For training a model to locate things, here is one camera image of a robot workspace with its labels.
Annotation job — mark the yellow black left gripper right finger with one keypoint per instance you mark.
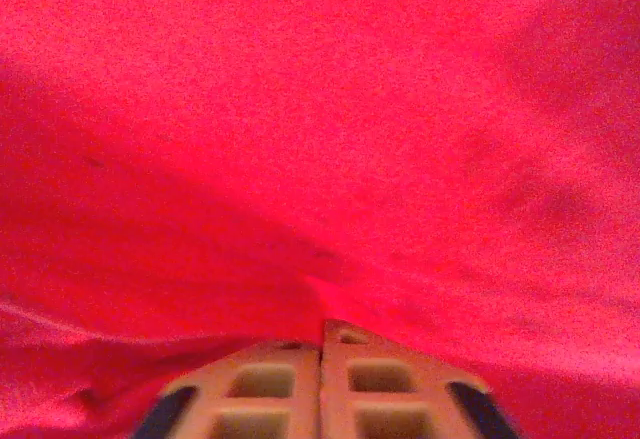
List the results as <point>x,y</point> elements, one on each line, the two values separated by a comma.
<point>335,399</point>

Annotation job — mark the red t-shirt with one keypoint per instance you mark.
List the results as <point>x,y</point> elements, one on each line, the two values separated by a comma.
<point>320,134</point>

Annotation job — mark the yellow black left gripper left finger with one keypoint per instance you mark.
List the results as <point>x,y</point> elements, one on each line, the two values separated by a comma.
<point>300,399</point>

